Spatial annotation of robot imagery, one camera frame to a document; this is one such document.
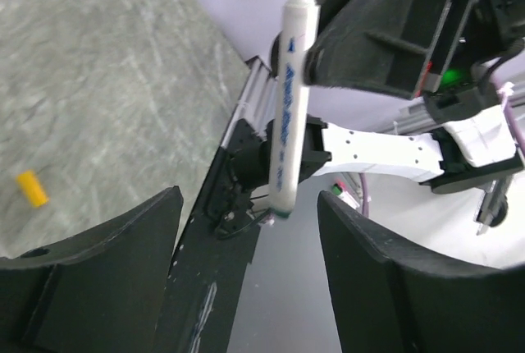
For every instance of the white pen green tip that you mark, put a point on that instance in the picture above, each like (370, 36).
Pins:
(299, 31)

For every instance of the yellow pen cap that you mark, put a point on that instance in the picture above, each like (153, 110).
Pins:
(32, 188)

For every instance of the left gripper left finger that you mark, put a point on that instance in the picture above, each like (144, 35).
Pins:
(98, 291)

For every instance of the black base bar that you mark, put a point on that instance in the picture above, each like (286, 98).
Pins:
(207, 273)

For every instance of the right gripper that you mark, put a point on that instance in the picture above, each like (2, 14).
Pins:
(385, 46)

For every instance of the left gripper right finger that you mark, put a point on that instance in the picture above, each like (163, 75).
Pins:
(389, 294)

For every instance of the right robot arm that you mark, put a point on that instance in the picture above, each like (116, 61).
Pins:
(454, 112)

